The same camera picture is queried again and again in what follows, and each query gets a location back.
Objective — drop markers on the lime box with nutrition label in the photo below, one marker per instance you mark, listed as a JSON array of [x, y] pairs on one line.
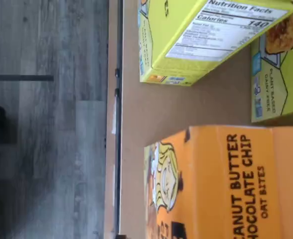
[[186, 37]]

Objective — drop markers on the lime plant based snack box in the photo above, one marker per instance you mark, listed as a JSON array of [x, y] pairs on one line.
[[286, 87]]

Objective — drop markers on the thin black bar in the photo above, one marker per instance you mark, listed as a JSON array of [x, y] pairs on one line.
[[19, 77]]

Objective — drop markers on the black metal shelving rack frame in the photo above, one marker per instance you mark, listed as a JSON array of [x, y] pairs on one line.
[[119, 149]]

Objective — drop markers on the orange peanut butter oat box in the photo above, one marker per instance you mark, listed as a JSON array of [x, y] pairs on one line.
[[211, 186]]

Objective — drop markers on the brown cardboard shelf board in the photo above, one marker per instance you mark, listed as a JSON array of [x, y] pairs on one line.
[[186, 107]]

